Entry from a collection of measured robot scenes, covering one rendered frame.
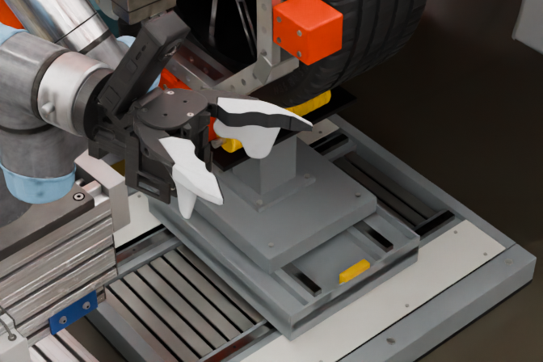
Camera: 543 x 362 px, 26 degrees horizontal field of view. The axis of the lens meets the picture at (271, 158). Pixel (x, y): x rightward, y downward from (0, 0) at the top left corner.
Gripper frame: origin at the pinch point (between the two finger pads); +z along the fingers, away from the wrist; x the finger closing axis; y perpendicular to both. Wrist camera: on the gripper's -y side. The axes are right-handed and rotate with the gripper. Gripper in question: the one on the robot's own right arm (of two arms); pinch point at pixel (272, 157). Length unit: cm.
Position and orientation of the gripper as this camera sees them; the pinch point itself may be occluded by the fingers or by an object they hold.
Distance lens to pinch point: 104.5
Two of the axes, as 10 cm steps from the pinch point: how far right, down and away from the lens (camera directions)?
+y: -0.7, 8.3, 5.5
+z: 8.4, 3.5, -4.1
